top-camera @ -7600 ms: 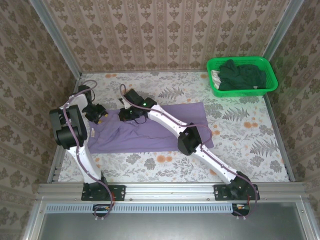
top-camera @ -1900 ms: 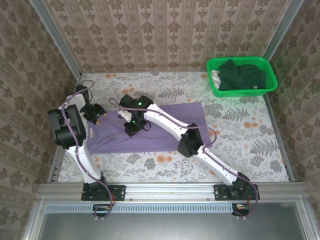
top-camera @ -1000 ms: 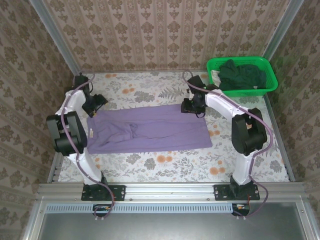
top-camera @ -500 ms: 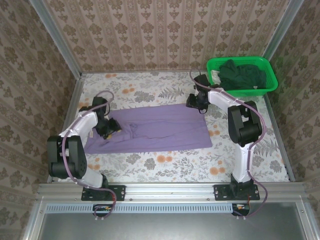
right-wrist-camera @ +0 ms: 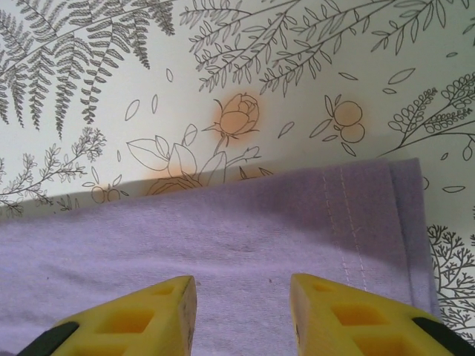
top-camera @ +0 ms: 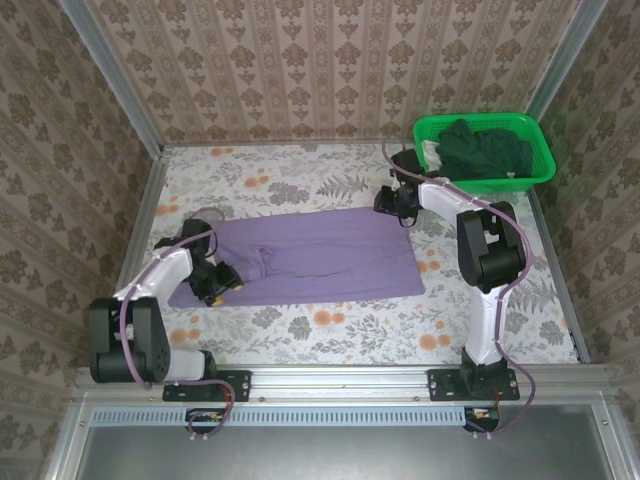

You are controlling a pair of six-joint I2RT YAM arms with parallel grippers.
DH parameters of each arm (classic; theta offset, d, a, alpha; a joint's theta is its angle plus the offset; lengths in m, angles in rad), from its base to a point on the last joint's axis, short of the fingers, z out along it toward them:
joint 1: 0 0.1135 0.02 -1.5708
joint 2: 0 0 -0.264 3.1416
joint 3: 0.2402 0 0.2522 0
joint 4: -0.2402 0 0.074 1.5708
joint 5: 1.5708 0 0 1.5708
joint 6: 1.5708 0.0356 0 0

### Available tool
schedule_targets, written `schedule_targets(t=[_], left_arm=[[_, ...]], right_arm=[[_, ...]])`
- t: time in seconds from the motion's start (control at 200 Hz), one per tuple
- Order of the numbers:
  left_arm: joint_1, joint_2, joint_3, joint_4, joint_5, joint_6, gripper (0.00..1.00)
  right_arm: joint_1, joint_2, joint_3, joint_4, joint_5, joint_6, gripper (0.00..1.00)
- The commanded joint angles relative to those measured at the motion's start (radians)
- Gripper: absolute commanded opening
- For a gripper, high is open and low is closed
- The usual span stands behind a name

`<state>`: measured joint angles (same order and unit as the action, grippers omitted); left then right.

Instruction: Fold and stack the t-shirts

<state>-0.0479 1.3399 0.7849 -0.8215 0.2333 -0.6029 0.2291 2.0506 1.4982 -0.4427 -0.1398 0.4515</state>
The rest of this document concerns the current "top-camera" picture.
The floral table cover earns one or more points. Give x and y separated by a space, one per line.
350 340

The purple t-shirt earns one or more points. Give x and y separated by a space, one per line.
325 260

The aluminium table edge rail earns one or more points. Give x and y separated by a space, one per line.
142 225
552 250

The grey metal panel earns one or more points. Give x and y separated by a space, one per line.
350 455

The green plastic basket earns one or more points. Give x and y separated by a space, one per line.
542 155

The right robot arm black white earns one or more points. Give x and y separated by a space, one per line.
487 325

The white t-shirt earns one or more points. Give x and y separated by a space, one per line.
430 152

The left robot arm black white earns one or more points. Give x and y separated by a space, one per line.
155 272

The dark green t-shirt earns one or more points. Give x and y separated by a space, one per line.
480 150

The aluminium mounting rail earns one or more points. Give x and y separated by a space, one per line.
340 385

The aluminium frame post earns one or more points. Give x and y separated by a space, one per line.
115 85
555 75

